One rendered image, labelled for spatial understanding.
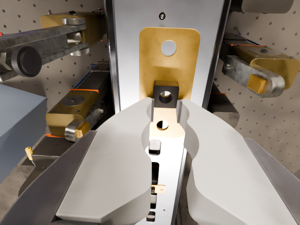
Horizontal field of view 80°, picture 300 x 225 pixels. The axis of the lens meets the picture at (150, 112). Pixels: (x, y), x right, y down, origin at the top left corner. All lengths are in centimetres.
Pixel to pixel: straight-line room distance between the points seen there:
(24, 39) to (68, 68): 55
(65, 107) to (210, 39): 33
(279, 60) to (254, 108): 49
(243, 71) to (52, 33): 31
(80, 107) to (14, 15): 50
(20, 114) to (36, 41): 55
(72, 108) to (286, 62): 42
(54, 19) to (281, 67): 40
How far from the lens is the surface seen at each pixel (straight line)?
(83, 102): 43
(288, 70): 42
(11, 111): 81
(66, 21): 33
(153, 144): 51
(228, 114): 48
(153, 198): 71
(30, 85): 90
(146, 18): 37
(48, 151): 43
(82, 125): 39
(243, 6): 42
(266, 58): 39
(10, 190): 152
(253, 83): 34
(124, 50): 39
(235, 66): 39
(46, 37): 27
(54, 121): 43
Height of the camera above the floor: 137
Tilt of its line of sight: 58 degrees down
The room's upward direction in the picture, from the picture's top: 175 degrees counter-clockwise
